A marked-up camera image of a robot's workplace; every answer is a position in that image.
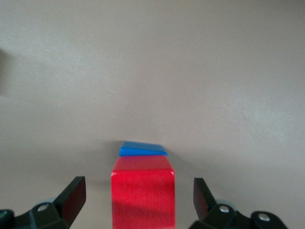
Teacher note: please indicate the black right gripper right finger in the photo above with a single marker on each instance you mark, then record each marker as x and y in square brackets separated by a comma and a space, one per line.
[214, 214]

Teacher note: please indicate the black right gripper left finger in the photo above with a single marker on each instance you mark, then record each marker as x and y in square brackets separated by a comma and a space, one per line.
[62, 207]

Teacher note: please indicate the red wooden block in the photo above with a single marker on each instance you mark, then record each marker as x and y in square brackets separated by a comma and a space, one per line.
[143, 195]

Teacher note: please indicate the blue wooden block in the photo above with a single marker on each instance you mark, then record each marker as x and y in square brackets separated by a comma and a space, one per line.
[140, 150]

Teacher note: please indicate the brown paper table cover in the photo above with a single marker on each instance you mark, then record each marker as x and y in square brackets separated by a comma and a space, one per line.
[214, 71]

